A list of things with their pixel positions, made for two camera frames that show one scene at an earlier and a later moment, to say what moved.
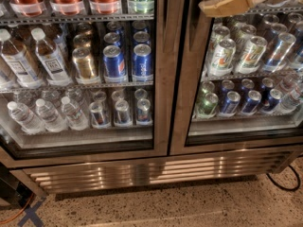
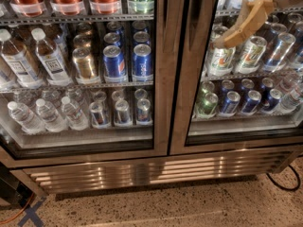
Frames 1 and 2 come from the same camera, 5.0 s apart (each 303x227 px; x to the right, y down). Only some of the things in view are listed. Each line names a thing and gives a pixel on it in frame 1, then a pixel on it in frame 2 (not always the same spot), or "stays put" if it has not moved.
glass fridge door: (239, 83) stays put
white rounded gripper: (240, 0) -> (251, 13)
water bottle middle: (54, 120) stays put
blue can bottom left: (228, 109) stays put
